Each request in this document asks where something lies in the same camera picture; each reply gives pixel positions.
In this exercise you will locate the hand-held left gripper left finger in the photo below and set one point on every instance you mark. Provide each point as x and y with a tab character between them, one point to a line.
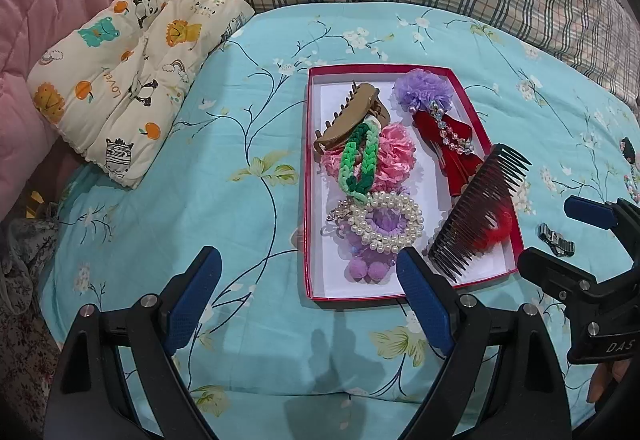
192	300

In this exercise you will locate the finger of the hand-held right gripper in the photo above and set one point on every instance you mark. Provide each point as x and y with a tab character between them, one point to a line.
555	270
590	215

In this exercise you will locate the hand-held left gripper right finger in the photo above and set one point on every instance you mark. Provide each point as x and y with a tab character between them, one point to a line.
425	305

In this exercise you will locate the white pearl scrunchie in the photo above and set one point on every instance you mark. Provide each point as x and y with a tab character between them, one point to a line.
407	220

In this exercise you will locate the black comb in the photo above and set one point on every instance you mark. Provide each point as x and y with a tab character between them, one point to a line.
480	205

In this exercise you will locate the red cardboard box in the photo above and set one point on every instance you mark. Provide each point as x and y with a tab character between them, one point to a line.
330	270

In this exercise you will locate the pink flower scrunchie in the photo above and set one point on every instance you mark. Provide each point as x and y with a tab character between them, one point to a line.
395	154

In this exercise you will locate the beige hair claw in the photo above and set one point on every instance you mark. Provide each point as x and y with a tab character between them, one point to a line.
360	114

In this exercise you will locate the purple flower hair clip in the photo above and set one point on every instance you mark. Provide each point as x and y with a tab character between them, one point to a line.
422	87

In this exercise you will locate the person's right hand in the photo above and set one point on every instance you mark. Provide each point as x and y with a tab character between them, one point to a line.
607	380

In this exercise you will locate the small metal hair clip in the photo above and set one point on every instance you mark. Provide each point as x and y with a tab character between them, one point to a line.
557	240

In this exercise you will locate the purple pompom scrunchie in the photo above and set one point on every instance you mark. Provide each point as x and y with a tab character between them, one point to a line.
365	265

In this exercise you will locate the teal floral blanket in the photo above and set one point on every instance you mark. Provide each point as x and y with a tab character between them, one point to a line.
200	180

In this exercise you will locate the red bow hair clip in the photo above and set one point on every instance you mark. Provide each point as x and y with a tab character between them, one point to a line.
455	164

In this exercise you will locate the dark floral cloth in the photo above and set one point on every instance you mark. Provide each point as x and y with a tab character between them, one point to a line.
25	300

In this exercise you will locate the animal print cushion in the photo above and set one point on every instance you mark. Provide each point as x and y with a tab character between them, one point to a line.
135	59

